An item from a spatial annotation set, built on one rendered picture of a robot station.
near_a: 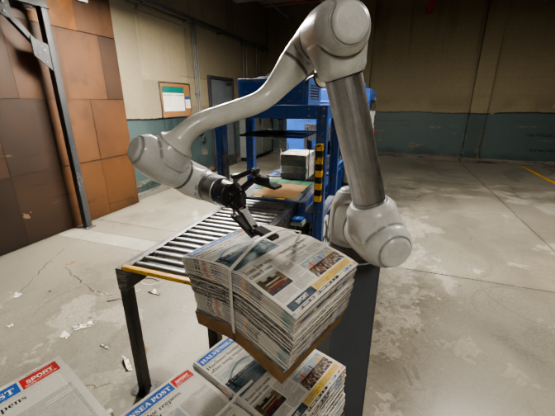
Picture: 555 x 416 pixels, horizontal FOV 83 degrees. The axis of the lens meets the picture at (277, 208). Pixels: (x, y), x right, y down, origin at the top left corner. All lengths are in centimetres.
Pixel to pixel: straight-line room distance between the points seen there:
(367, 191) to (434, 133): 899
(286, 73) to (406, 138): 895
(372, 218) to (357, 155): 19
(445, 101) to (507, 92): 138
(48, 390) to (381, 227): 85
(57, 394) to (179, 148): 58
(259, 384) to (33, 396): 52
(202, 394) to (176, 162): 63
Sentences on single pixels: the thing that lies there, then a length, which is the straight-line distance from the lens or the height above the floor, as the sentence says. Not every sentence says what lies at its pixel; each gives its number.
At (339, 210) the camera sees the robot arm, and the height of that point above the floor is 120.
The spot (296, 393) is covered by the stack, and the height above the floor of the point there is 83.
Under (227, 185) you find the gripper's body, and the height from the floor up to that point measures 135.
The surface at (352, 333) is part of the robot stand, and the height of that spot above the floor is 68.
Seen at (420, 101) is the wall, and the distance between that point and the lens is 983.
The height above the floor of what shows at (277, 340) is 106.
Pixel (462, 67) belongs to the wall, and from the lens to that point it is 996.
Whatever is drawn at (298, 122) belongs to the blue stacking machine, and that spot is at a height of 128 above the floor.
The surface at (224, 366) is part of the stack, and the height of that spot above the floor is 83.
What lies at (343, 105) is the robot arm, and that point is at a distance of 88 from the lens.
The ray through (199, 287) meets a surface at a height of 108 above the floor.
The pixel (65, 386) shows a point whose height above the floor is 107.
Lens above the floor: 157
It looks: 19 degrees down
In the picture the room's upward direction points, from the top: straight up
